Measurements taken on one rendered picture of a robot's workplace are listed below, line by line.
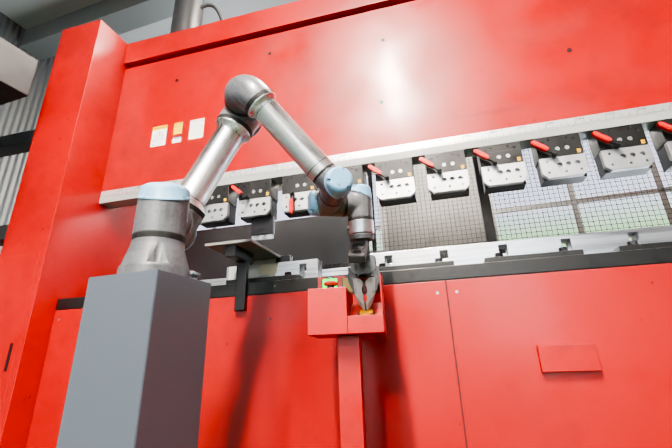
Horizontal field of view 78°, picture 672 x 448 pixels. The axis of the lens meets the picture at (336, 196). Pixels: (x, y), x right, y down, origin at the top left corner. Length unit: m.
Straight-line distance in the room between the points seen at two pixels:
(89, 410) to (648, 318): 1.38
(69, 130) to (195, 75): 0.64
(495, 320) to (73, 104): 2.06
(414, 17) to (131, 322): 1.69
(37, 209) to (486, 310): 1.86
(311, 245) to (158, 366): 1.44
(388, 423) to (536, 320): 0.54
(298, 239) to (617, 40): 1.66
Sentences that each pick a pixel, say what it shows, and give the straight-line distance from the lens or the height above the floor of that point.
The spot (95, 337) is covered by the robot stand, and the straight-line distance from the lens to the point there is 0.98.
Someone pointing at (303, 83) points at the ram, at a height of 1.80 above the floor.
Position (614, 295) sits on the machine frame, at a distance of 1.47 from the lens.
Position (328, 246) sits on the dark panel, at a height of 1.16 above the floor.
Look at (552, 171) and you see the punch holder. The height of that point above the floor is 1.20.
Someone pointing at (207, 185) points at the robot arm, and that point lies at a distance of 1.20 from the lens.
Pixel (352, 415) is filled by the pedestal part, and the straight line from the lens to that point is 1.18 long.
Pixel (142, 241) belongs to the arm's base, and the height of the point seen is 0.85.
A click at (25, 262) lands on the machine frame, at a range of 2.15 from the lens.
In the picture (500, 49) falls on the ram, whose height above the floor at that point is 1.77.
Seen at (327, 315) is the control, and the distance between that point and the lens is 1.13.
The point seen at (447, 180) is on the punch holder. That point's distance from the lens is 1.62.
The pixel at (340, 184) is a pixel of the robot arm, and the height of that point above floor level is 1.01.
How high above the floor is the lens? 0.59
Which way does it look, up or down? 22 degrees up
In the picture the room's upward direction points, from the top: 2 degrees counter-clockwise
